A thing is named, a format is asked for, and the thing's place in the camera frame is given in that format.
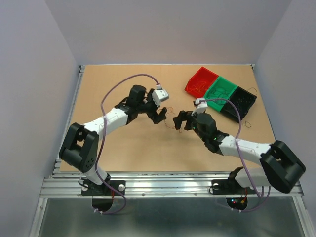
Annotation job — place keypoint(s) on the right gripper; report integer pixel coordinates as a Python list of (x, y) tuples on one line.
[(183, 115)]

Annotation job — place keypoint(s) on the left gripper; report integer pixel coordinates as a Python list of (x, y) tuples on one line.
[(155, 117)]

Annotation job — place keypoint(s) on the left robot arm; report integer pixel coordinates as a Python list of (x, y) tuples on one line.
[(83, 142)]

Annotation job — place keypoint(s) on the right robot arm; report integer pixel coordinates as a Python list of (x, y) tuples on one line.
[(278, 166)]

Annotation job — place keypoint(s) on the red plastic bin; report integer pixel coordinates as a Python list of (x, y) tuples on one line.
[(200, 82)]

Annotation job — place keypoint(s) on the green plastic bin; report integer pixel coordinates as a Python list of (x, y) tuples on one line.
[(221, 88)]

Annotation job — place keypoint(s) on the black plastic bin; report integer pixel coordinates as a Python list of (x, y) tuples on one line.
[(243, 101)]

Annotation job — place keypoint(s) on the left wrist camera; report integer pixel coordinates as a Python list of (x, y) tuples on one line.
[(159, 95)]

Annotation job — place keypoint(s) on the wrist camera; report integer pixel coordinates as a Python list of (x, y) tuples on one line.
[(200, 106), (159, 95)]

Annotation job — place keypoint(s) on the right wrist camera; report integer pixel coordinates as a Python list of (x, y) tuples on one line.
[(200, 106)]

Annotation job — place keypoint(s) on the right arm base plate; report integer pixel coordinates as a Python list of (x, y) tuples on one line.
[(226, 187)]

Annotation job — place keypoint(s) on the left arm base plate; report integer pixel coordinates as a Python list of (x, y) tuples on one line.
[(89, 189)]

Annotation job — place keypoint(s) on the aluminium rail frame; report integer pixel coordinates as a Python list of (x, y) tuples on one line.
[(165, 204)]

